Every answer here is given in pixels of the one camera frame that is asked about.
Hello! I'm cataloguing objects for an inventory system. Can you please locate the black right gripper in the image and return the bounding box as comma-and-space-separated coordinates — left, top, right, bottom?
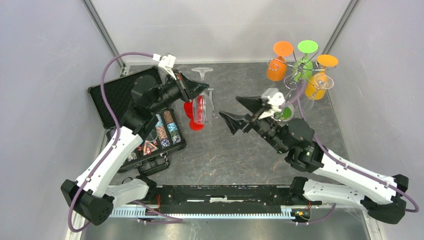
218, 95, 288, 154

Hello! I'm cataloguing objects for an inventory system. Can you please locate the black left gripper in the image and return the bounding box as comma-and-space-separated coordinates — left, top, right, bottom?
149, 69, 209, 114

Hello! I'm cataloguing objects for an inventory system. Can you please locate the red plastic wine glass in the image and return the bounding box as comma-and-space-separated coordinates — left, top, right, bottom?
183, 102, 205, 131

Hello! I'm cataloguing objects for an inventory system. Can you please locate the clear wine glass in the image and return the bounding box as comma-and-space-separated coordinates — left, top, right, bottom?
309, 73, 334, 100
192, 86, 214, 125

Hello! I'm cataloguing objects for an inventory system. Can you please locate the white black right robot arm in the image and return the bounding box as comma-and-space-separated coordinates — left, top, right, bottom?
219, 96, 409, 225

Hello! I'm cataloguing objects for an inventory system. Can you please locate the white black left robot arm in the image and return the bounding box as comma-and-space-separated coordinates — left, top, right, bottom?
60, 70, 209, 232

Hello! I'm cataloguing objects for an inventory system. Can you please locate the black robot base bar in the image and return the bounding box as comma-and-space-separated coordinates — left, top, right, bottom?
141, 184, 322, 214

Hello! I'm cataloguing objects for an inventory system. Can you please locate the orange plastic wine glass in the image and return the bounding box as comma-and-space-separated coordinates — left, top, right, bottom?
266, 41, 294, 82

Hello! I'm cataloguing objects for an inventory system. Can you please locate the green plastic wine glass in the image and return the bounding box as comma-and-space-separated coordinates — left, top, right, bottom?
293, 40, 319, 83

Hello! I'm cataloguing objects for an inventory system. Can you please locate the yellow plastic wine glass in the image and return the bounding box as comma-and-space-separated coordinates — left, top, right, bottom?
304, 54, 339, 101

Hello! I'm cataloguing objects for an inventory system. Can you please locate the blue poker chip row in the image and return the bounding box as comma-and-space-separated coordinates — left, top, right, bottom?
167, 122, 182, 144

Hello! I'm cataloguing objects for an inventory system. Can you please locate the clear round dealer button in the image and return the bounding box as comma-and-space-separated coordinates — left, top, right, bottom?
145, 129, 158, 142

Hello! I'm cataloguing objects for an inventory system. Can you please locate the orange poker chip row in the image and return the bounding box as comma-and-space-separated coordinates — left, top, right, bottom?
155, 110, 176, 148

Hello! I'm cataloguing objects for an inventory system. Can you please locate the triangular red dice holder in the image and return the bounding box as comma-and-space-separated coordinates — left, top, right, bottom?
142, 141, 159, 156

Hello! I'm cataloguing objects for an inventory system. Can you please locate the black poker chip case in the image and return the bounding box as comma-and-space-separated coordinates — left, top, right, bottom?
88, 66, 187, 176

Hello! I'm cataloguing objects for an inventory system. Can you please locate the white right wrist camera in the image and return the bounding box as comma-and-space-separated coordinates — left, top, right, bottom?
259, 88, 285, 119

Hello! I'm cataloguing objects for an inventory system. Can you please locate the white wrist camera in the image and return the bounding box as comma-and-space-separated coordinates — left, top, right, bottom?
259, 88, 285, 119
152, 53, 177, 80

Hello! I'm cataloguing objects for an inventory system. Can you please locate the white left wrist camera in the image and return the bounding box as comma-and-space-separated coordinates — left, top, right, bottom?
152, 53, 177, 80

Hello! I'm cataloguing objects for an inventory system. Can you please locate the chrome wire glass rack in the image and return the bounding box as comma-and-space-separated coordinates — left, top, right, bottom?
270, 53, 339, 123

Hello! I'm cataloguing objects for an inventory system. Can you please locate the aluminium frame rail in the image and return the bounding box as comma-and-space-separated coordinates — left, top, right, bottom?
82, 0, 120, 57

